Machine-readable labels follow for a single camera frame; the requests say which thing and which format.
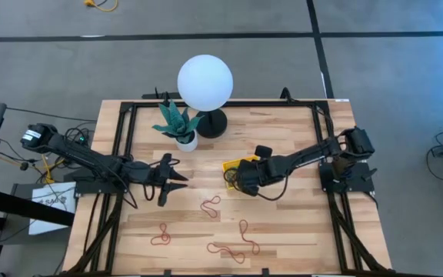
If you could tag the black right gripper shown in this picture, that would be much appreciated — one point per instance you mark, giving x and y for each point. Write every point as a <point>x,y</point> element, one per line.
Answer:
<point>254,173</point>

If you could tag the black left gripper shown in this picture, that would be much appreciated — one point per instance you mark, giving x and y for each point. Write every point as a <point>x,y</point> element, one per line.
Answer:
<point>152,174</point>

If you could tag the red rubber band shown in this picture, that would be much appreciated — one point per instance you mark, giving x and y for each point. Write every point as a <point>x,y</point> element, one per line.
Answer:
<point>249,240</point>
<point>161,231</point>
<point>225,249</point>
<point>201,205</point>

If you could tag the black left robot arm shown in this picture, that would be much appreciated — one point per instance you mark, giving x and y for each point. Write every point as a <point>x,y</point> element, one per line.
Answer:
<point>83,155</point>

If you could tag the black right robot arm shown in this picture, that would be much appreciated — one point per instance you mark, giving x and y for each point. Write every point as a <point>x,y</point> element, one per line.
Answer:
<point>306,155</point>

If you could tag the yellow plastic slotted bin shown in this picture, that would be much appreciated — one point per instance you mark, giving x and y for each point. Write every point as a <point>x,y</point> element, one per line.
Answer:
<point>231,164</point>

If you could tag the white plant pot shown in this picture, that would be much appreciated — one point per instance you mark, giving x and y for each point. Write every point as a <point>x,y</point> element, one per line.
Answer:
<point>188,146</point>

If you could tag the green snake plant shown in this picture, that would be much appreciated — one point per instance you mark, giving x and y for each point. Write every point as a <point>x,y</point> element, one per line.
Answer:
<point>175,121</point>

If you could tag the white globe lamp black stand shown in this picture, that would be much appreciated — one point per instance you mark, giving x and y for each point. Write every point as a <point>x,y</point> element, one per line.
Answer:
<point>205,82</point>

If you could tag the black beam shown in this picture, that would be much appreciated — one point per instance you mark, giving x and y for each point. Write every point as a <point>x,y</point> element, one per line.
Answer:
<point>14,204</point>

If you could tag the black aluminium table frame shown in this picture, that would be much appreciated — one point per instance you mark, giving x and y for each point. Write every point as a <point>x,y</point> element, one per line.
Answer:
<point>244,104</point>

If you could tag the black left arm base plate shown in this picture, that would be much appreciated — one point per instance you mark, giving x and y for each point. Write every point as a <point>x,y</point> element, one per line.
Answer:
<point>90,187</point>

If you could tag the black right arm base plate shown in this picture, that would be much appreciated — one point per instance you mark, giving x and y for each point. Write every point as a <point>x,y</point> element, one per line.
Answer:
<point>356,184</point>

